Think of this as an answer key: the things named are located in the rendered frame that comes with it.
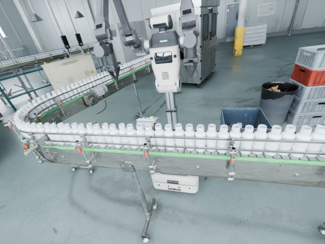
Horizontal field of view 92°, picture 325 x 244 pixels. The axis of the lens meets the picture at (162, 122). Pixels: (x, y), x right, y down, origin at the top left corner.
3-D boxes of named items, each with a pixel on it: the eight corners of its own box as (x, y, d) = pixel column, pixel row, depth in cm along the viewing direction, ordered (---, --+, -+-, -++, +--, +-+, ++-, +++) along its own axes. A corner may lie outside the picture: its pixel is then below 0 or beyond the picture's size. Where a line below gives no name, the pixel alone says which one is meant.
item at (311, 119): (291, 127, 250) (295, 114, 238) (278, 114, 284) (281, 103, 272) (336, 125, 239) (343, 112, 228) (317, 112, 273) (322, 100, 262)
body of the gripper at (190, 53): (198, 57, 84) (197, 42, 80) (197, 61, 76) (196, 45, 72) (185, 59, 86) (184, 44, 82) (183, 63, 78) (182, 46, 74)
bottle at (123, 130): (122, 147, 103) (114, 127, 95) (125, 142, 108) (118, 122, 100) (130, 147, 102) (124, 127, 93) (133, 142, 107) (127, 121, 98)
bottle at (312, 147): (306, 158, 78) (319, 131, 69) (298, 149, 83) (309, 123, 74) (319, 158, 77) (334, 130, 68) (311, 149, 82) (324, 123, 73)
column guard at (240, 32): (233, 55, 713) (236, 27, 655) (231, 53, 745) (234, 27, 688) (243, 54, 703) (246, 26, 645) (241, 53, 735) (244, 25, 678)
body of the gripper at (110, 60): (103, 69, 89) (99, 55, 85) (111, 65, 97) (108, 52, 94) (113, 68, 87) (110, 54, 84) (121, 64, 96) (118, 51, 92)
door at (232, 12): (225, 42, 1077) (227, 5, 966) (224, 42, 1084) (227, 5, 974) (241, 40, 1051) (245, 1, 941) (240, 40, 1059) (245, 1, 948)
